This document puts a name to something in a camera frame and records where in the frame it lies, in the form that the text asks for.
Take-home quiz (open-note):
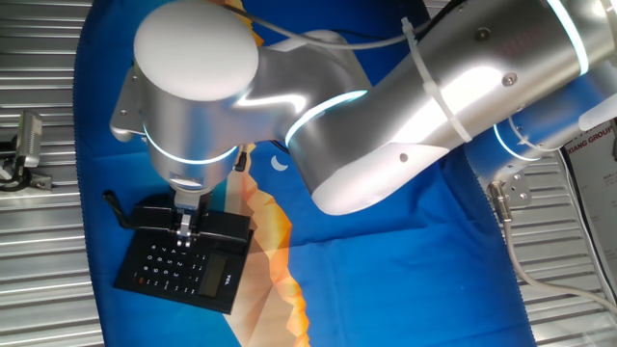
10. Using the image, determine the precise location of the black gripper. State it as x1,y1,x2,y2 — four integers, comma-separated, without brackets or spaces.
169,192,213,250

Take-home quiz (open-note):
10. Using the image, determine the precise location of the black telephone handset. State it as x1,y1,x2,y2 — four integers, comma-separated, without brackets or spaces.
129,205,253,245

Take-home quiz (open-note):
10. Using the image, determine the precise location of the black phone cord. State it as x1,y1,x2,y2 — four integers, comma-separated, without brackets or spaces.
101,189,134,230

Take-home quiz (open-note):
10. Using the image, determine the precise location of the black telephone base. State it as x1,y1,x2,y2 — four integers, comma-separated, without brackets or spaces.
113,192,255,315

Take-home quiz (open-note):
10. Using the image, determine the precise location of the white ribbed device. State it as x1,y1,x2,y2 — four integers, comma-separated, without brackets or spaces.
15,109,43,169

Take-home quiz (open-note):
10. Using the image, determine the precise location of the blue printed tablecloth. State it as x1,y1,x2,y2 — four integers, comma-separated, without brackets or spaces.
71,0,539,347

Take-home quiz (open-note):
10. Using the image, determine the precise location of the wide white zip tie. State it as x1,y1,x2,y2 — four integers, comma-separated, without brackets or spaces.
400,16,473,145

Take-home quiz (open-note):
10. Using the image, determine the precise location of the grey base conduit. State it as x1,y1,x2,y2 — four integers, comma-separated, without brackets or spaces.
486,180,617,315

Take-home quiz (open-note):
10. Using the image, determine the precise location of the thin white zip tie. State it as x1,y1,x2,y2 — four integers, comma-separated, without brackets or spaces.
507,115,563,153

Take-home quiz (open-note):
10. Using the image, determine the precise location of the white red printed box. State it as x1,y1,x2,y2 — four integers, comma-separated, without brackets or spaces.
561,119,617,295

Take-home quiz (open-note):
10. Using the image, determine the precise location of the grey cable holder arm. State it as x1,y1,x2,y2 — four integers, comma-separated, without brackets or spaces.
109,65,146,144

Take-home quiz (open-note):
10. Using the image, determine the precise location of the metal clamp bracket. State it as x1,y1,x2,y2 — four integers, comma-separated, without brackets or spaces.
0,139,53,193

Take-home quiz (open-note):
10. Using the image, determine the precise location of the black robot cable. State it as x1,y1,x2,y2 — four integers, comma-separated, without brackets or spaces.
336,27,385,43

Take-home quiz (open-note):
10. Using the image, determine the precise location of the thin white cable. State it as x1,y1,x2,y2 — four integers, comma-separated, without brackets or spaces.
557,148,617,303

